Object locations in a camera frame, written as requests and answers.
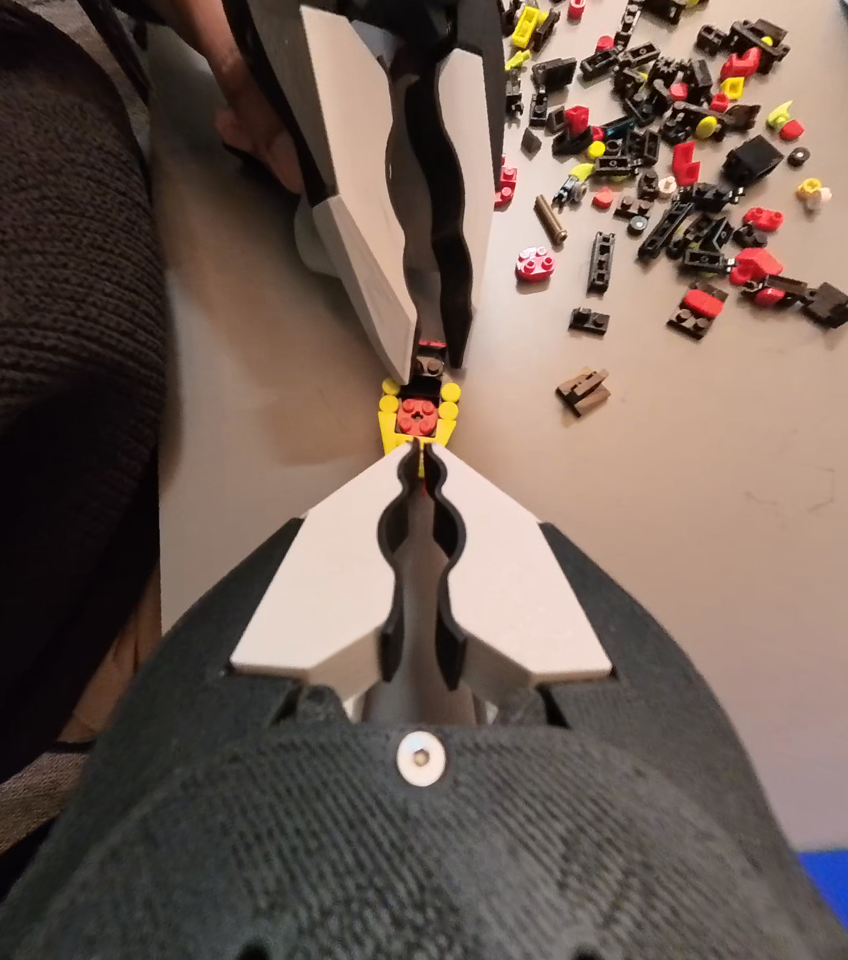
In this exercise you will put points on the person's tan trousers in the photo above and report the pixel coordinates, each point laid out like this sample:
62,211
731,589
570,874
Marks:
116,675

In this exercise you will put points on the partly built lego model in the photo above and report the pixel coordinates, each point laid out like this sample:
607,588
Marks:
416,416

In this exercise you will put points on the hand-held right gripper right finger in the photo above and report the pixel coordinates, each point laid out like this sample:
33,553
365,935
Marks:
521,600

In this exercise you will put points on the small black brick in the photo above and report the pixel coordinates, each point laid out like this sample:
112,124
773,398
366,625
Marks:
589,321

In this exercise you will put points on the red chunky round brick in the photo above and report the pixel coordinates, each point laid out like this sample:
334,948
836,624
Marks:
506,184

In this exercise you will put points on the tan rod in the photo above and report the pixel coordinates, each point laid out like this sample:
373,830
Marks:
550,219

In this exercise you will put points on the person's dark knit sweater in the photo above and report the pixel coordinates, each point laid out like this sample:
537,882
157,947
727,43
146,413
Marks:
41,337

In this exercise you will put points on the pile of lego pieces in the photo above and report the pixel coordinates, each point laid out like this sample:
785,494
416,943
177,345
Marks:
753,161

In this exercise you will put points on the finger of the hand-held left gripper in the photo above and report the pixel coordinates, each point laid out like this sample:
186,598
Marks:
356,135
472,150

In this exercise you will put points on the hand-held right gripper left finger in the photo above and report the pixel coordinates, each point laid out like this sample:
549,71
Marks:
319,600

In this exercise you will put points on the person's left hand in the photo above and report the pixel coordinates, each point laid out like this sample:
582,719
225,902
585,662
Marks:
259,135

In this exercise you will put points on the black bracket brick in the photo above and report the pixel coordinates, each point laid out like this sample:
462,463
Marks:
836,304

